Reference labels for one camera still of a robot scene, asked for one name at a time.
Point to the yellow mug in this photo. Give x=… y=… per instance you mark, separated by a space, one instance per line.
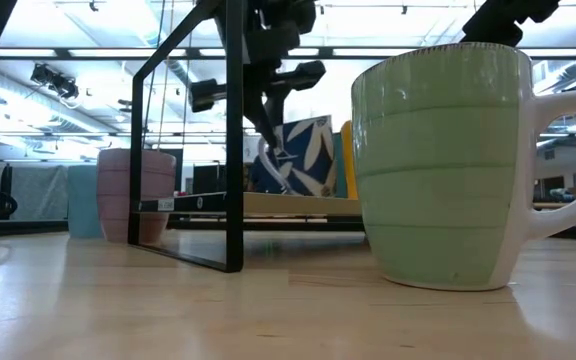
x=349 y=160

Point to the pink ribbed mug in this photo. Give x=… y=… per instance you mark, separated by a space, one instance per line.
x=118 y=190

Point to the green and white ribbed mug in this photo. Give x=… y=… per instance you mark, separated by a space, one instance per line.
x=438 y=175

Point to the teal mug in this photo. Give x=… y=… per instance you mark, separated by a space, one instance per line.
x=338 y=170

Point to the blue white leaf patterned mug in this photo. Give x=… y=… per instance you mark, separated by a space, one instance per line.
x=303 y=155

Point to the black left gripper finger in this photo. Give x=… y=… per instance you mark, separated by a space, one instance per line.
x=277 y=107
x=258 y=117

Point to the light blue mug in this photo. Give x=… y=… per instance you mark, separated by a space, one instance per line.
x=82 y=200

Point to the black metal wooden shelf rack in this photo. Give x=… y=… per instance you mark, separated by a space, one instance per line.
x=234 y=165

